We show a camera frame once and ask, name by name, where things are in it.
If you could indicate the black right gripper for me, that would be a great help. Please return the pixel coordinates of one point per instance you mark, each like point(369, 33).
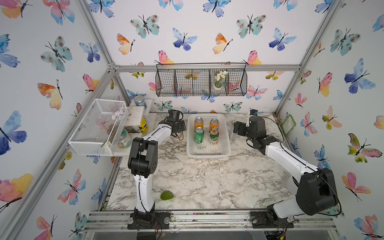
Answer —
point(243, 126)

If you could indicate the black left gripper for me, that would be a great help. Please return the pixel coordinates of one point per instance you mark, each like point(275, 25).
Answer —
point(181, 124)

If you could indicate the orange soda can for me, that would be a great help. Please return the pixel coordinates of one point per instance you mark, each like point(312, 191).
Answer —
point(198, 123)

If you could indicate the green soda can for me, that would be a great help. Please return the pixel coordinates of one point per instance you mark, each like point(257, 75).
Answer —
point(199, 135)

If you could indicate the orange Fanta can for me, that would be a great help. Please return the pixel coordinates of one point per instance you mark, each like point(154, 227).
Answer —
point(214, 124)

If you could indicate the green white beer can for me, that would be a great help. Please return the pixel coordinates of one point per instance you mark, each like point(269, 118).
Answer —
point(214, 136)

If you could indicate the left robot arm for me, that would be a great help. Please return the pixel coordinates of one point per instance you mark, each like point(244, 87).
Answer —
point(143, 161)

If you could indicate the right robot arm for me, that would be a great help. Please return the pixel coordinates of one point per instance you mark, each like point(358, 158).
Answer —
point(313, 189)

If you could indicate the white plastic basket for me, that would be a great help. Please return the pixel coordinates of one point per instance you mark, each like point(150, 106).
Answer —
point(206, 150)

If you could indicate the green framed card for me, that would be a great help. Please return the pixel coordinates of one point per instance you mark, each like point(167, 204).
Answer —
point(288, 124)

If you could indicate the blue tin can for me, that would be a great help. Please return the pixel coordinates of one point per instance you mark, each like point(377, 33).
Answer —
point(140, 101)

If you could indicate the white stepped shelf unit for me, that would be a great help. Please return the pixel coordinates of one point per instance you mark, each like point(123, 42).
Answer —
point(135, 115)

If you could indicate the white flower vase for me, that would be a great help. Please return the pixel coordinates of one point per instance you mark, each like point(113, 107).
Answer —
point(220, 79)

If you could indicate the green lime fruit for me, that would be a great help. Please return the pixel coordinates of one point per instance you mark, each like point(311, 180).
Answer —
point(166, 195)

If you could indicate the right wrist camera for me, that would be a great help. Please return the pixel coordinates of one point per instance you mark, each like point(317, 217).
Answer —
point(253, 112)

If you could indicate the black wire wall basket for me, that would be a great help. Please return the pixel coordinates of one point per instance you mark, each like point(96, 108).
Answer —
point(197, 80)

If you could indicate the white mesh wall basket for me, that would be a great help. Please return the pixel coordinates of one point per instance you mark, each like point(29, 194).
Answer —
point(100, 128)

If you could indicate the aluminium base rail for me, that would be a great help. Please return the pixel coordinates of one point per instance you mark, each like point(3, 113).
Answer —
point(204, 220)

